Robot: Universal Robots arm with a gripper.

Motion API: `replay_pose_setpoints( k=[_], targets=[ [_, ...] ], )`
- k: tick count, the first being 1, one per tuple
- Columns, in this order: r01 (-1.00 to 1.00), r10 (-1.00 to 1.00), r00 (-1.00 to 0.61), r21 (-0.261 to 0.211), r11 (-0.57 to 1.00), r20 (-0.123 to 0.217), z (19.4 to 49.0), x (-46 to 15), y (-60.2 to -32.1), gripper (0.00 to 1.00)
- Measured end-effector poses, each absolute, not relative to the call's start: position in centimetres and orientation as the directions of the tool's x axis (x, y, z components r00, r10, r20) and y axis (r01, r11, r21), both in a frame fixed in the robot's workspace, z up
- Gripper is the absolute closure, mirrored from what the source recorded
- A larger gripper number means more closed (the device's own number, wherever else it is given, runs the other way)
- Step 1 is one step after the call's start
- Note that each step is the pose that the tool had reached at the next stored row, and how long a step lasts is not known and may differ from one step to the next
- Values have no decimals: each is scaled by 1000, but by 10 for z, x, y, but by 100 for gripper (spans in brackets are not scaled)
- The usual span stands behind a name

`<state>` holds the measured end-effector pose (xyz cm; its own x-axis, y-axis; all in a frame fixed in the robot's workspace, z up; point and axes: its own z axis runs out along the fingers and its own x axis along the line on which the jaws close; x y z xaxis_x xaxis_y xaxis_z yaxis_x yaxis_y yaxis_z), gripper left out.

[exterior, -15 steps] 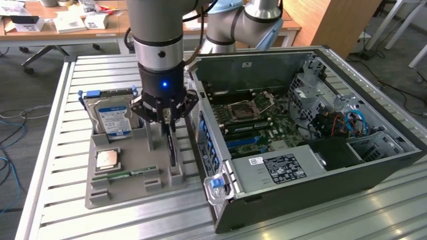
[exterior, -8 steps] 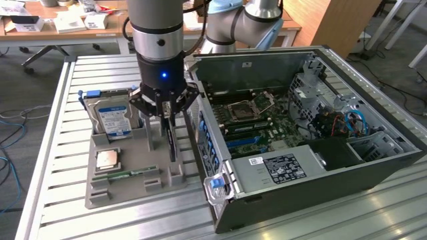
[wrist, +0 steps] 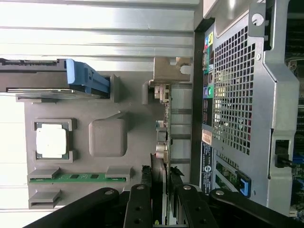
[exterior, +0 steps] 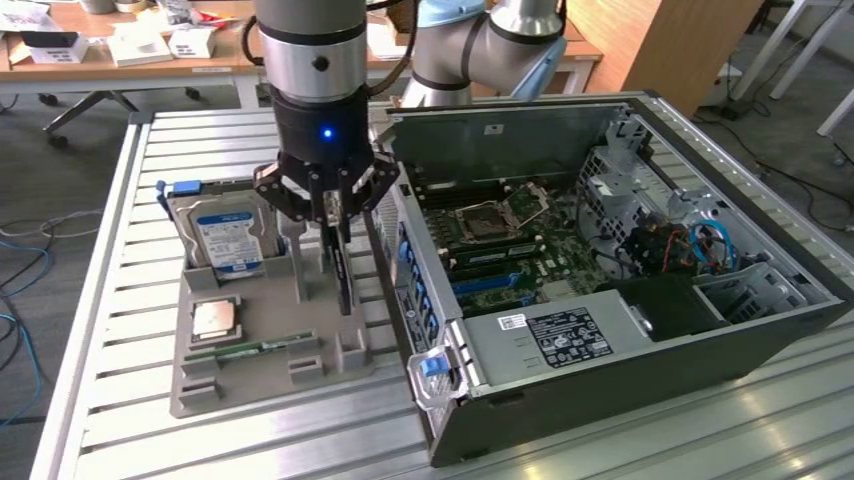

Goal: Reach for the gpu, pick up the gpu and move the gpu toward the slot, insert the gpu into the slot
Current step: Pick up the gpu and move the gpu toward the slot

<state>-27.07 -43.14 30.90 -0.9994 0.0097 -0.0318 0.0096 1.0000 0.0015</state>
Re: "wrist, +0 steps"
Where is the blue card retainer bar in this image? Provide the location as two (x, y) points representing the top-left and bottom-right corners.
(238, 170), (252, 198)

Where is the green RAM stick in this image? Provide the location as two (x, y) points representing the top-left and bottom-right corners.
(28, 172), (126, 184)

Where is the grey parts rack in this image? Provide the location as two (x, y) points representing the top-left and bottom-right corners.
(15, 73), (193, 210)

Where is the CPU chip metal lid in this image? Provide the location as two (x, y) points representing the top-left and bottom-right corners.
(35, 123), (70, 159)

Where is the black open PC case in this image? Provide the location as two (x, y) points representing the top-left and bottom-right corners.
(193, 0), (304, 220)

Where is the hard disk blue label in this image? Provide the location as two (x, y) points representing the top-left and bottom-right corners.
(0, 58), (75, 96)

